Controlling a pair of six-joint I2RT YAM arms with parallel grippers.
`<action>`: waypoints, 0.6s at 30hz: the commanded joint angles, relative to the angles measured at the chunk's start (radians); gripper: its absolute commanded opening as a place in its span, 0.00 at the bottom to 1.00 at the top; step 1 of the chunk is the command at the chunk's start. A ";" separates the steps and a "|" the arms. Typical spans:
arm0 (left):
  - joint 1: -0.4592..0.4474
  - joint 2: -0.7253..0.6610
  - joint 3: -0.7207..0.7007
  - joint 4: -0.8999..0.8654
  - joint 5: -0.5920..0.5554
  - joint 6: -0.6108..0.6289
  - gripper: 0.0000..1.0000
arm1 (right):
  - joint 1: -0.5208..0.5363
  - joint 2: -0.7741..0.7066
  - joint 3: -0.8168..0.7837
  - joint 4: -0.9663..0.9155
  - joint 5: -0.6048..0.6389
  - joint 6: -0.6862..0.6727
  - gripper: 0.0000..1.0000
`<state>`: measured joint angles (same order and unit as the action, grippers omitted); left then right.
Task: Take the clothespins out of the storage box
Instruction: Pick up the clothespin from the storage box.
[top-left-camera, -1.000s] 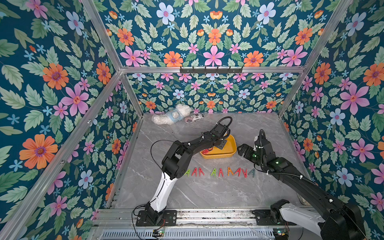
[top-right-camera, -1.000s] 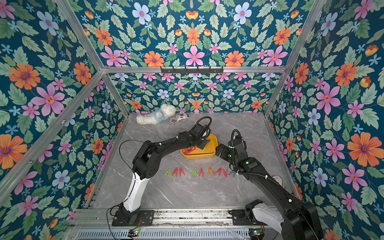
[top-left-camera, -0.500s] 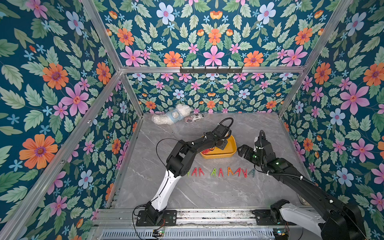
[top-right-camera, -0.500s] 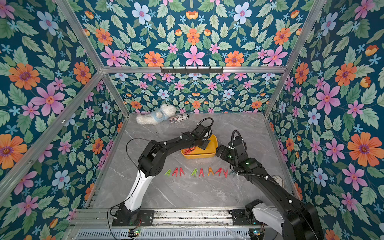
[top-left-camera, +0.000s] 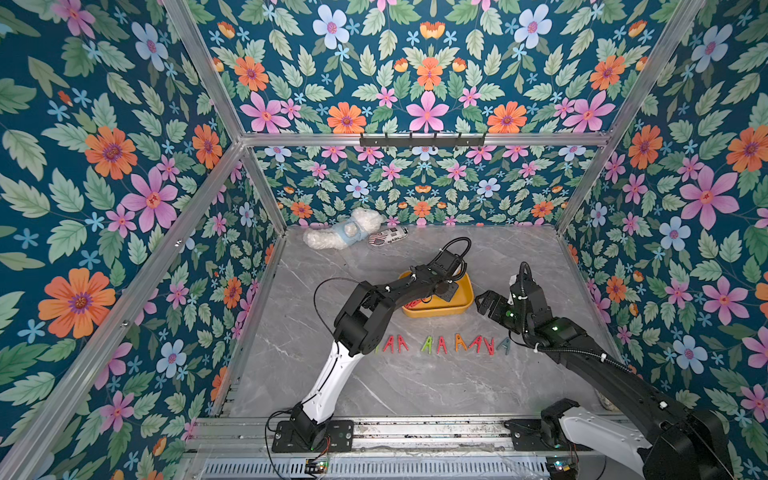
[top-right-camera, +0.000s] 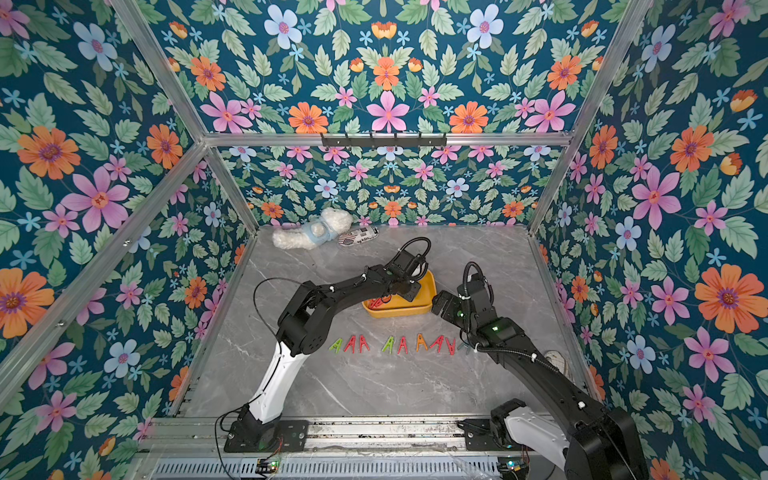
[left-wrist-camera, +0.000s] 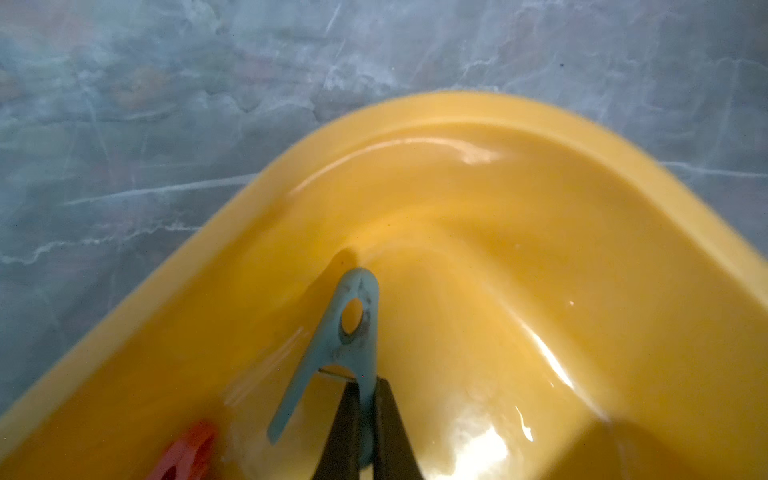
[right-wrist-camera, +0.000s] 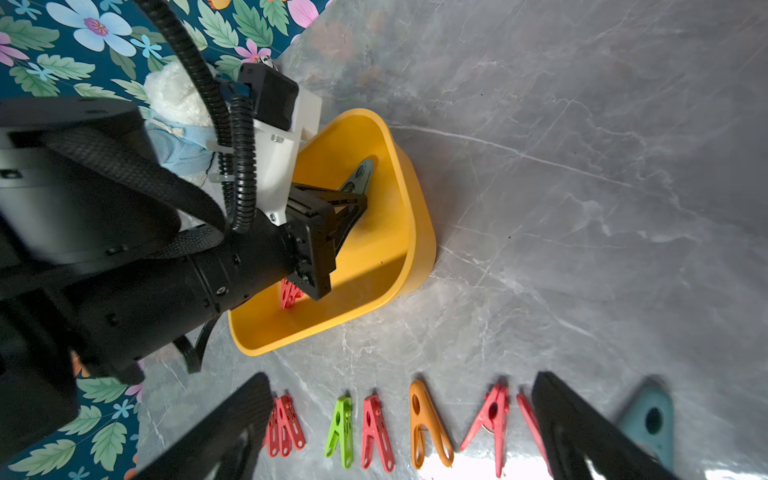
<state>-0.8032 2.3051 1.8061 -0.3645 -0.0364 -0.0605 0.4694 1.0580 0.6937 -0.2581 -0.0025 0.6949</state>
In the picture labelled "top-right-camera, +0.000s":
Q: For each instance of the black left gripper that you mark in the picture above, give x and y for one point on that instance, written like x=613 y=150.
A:
x=415 y=289

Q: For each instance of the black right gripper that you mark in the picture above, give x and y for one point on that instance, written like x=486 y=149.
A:
x=447 y=305

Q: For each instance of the yellow plastic storage box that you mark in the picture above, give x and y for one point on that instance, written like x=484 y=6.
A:
x=397 y=306

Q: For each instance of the teal grey clothespin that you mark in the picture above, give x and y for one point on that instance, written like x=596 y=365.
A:
x=464 y=346

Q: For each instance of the orange clothespin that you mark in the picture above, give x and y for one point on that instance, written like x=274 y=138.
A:
x=421 y=343

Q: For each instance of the green clothespin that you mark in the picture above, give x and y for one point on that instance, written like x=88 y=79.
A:
x=389 y=345
x=336 y=347

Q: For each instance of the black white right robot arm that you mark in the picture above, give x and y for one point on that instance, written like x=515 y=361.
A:
x=583 y=438

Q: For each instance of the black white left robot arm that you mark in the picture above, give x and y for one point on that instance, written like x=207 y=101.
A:
x=304 y=324

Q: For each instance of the newspaper print pouch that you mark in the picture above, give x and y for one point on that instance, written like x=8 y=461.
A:
x=358 y=236

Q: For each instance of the white plush teddy bear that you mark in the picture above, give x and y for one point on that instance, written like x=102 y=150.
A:
x=328 y=226

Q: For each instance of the patterned shoe insole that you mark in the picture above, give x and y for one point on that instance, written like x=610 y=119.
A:
x=559 y=362

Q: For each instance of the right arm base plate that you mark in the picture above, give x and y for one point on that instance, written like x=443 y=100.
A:
x=484 y=434

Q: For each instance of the black wall hook rail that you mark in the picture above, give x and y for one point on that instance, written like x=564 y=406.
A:
x=371 y=140

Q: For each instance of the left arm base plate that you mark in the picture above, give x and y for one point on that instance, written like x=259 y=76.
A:
x=253 y=437

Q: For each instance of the aluminium front mounting rail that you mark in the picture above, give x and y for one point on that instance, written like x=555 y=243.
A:
x=346 y=447

